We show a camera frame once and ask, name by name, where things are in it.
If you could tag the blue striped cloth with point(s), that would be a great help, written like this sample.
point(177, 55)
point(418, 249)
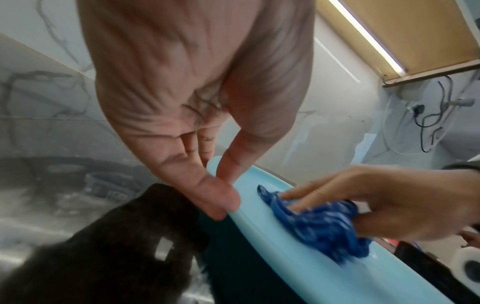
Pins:
point(322, 222)

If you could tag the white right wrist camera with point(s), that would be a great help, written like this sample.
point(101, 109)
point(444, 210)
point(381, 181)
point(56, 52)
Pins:
point(465, 267)

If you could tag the led light strip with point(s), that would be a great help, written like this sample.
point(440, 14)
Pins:
point(367, 35)

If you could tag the person's right hand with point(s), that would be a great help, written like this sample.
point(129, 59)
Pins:
point(405, 199)

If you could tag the teal plate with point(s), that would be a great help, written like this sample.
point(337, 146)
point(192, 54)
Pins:
point(315, 261)

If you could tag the person's left hand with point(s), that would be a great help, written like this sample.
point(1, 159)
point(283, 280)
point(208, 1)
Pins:
point(187, 59)

